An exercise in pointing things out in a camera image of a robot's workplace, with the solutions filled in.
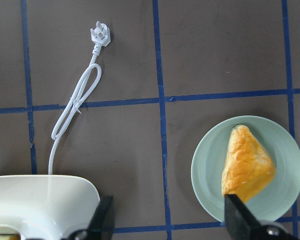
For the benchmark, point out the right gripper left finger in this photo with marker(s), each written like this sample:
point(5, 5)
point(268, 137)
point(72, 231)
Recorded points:
point(102, 224)

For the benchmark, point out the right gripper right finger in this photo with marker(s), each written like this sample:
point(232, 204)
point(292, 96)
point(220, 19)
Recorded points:
point(240, 223)

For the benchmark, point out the white two-slot toaster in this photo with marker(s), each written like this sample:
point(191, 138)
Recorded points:
point(48, 207)

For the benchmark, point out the yellow toast slice in toaster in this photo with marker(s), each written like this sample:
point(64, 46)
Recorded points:
point(12, 237)

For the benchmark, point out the pale green round plate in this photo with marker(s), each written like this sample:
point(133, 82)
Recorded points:
point(209, 158)

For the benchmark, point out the yellow triangular bread on plate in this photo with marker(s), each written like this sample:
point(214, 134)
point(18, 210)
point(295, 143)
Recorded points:
point(248, 167)

